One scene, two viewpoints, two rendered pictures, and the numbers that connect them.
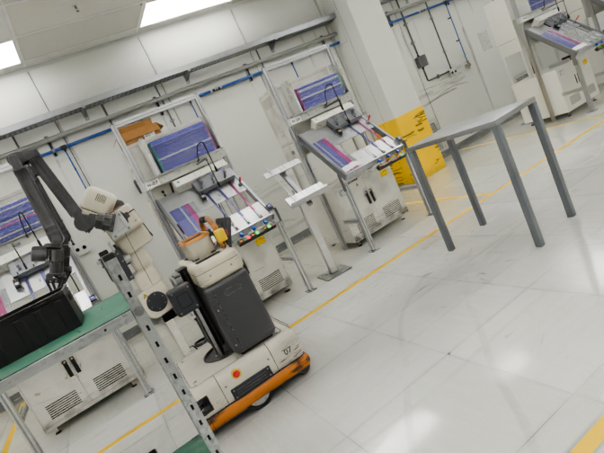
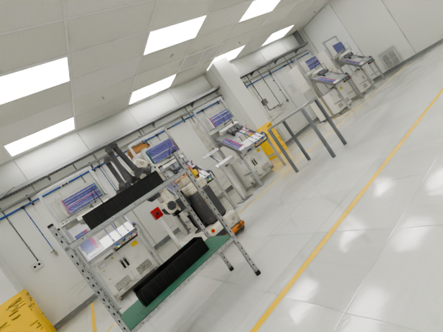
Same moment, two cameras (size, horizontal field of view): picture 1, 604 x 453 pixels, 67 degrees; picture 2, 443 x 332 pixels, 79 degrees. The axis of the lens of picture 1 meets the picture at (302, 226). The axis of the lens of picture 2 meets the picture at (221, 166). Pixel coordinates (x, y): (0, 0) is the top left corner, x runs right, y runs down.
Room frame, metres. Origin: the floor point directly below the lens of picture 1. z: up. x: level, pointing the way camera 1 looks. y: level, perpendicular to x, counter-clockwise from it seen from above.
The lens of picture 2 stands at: (-0.77, 0.49, 0.88)
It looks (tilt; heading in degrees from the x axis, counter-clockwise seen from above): 2 degrees down; 353
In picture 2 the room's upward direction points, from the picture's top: 35 degrees counter-clockwise
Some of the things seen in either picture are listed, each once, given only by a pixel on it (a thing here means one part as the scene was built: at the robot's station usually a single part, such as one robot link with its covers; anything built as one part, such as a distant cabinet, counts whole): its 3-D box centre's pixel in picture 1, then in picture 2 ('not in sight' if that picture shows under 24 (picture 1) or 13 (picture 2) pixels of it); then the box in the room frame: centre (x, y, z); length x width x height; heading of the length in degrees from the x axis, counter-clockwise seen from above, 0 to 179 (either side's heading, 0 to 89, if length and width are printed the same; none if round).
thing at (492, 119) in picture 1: (487, 180); (305, 136); (2.95, -1.24, 0.40); 0.70 x 0.45 x 0.80; 30
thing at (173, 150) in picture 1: (182, 146); (161, 151); (4.01, 0.63, 1.52); 0.51 x 0.13 x 0.27; 113
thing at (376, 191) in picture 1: (353, 173); (243, 153); (4.52, -0.68, 0.65); 1.01 x 0.73 x 1.29; 23
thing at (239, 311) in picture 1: (216, 292); (196, 201); (2.53, 0.60, 0.59); 0.55 x 0.34 x 0.83; 22
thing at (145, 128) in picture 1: (149, 127); (144, 145); (4.25, 0.85, 1.82); 0.68 x 0.30 x 0.20; 113
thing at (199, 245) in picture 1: (197, 246); (184, 181); (2.54, 0.57, 0.87); 0.23 x 0.15 x 0.11; 22
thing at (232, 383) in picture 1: (235, 365); (209, 234); (2.49, 0.68, 0.16); 0.67 x 0.64 x 0.25; 112
